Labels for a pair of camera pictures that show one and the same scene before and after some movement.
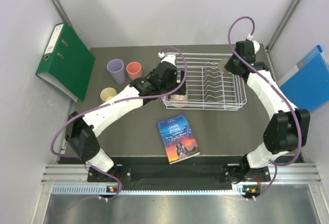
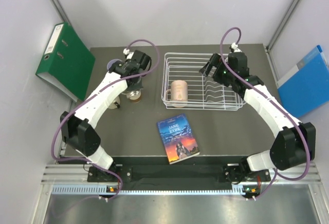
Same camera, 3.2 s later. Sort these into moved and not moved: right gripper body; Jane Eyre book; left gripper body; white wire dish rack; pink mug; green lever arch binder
Moved: right gripper body; left gripper body
Not moved: pink mug; green lever arch binder; white wire dish rack; Jane Eyre book
